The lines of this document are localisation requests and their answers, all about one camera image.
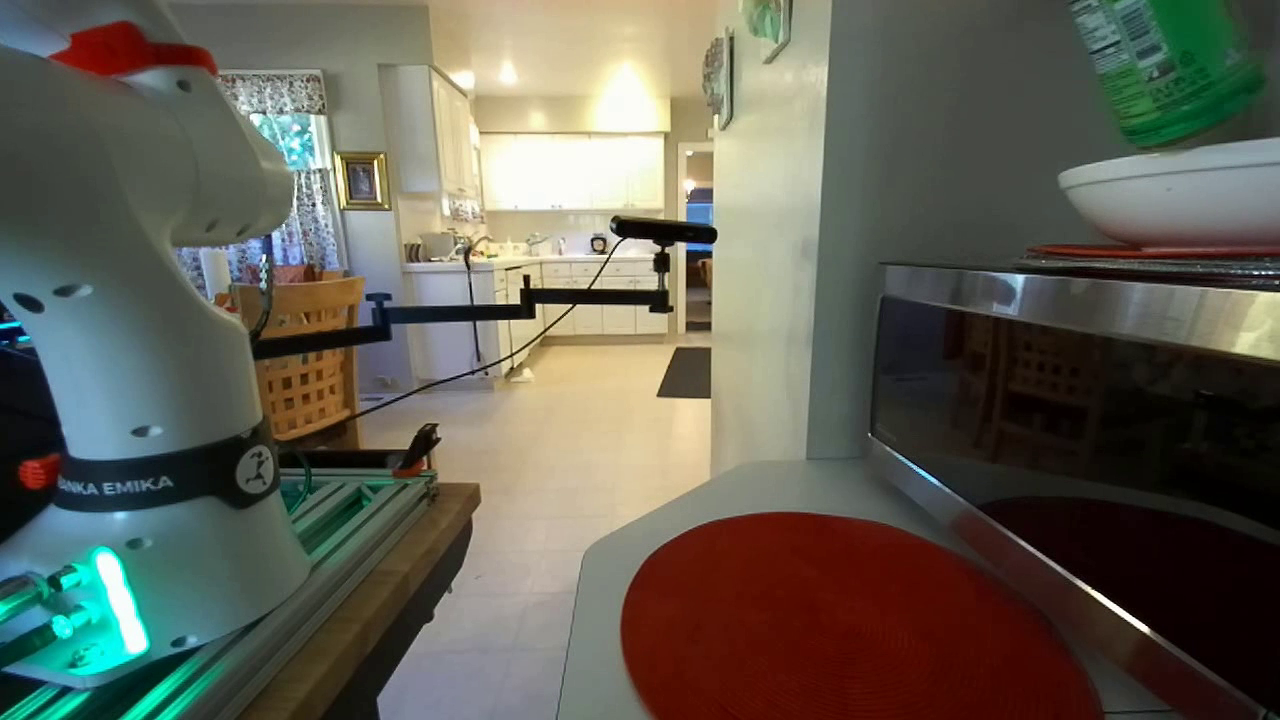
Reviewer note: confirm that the green plastic bottle white cap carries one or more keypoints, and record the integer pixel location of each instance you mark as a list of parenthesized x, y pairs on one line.
[(1174, 64)]

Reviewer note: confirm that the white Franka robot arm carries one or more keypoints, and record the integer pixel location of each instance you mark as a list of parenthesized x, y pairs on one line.
[(133, 334)]

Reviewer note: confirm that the dark floor mat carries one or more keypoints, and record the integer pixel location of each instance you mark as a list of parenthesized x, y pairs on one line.
[(687, 374)]

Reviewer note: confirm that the white lower kitchen cabinets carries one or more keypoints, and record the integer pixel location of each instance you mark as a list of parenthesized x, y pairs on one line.
[(602, 284)]

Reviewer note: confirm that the black clamp orange tips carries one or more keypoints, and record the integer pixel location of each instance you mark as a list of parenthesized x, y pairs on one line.
[(423, 448)]

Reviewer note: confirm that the white upper kitchen cabinet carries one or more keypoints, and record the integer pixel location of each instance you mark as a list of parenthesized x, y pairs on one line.
[(426, 135)]

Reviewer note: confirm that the wooden table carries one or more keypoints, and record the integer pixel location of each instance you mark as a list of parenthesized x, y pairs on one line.
[(401, 587)]

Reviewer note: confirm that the large round red placemat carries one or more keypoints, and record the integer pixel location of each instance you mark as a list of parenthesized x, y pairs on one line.
[(843, 626)]

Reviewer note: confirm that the wicker laundry basket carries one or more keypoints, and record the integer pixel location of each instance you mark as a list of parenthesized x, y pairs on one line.
[(309, 360)]

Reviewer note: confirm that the patterned window curtain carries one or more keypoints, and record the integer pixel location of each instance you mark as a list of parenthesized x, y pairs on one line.
[(300, 163)]

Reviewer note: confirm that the stainless steel microwave oven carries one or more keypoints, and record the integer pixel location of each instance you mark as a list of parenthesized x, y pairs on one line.
[(1094, 400)]

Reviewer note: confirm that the red mat under plate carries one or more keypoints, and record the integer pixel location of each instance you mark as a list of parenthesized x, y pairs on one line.
[(1146, 250)]

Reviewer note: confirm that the white bowl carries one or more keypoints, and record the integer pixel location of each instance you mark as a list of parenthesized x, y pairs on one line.
[(1174, 195)]

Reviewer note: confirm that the black camera on boom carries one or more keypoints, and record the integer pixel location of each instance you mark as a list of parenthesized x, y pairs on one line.
[(660, 228)]

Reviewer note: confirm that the round wall decoration plate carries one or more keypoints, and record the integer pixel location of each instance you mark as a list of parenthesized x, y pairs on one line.
[(717, 81)]

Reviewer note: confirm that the aluminium rail base frame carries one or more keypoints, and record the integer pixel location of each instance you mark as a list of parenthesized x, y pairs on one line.
[(363, 512)]

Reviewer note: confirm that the gold picture frame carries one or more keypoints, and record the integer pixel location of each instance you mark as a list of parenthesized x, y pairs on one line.
[(363, 181)]

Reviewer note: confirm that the green wall picture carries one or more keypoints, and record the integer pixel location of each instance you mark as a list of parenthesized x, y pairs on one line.
[(770, 26)]

